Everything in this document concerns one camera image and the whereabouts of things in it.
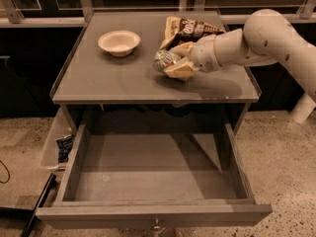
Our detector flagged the blue snack packet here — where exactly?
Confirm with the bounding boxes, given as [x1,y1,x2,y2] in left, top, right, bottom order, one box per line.
[55,134,73,163]

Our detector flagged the metal drawer knob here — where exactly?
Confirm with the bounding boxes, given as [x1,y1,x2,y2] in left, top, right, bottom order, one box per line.
[152,217,162,231]

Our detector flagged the white paper bowl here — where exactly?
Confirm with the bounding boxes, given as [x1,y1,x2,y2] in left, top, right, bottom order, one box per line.
[98,31,140,57]

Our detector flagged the clear plastic bin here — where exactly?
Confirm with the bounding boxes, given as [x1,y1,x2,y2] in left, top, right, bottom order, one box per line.
[40,109,74,171]

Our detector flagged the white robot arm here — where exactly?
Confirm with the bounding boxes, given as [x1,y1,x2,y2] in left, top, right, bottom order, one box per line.
[164,9,316,123]

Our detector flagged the green white soda can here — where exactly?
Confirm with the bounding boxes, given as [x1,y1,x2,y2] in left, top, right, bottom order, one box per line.
[153,50,181,73]

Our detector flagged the metal railing frame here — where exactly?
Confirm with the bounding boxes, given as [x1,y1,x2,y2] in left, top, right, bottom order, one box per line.
[0,0,316,28]

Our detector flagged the black floor strip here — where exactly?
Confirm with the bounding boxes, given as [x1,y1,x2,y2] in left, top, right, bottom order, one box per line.
[20,174,56,237]

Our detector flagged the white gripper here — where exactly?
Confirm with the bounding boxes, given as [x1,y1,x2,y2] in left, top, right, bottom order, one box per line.
[164,35,222,81]

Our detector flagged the black cable on floor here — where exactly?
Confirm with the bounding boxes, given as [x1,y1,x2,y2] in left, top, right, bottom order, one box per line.
[0,159,11,185]

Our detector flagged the grey cabinet with flat top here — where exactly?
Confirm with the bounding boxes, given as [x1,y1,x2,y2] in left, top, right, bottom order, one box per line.
[49,11,263,136]

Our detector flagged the brown chip bag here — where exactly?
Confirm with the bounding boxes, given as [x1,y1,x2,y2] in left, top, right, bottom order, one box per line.
[160,16,224,49]

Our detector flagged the open grey middle drawer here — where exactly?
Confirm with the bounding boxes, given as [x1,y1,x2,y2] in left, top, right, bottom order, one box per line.
[37,124,272,228]

